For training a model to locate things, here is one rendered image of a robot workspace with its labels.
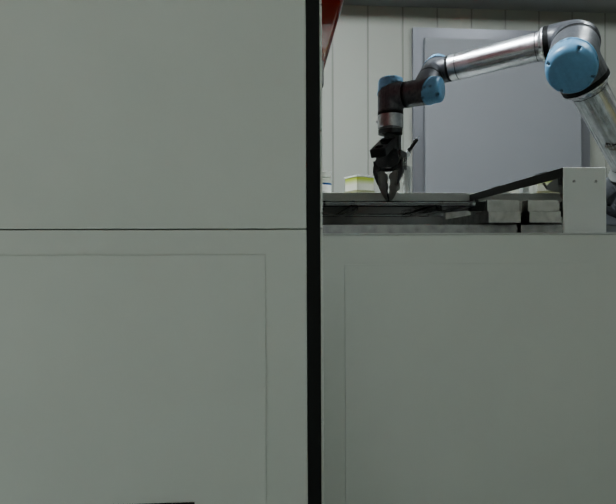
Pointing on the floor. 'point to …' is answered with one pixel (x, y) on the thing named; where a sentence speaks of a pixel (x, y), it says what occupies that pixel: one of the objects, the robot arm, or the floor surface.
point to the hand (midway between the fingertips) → (388, 197)
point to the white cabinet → (474, 369)
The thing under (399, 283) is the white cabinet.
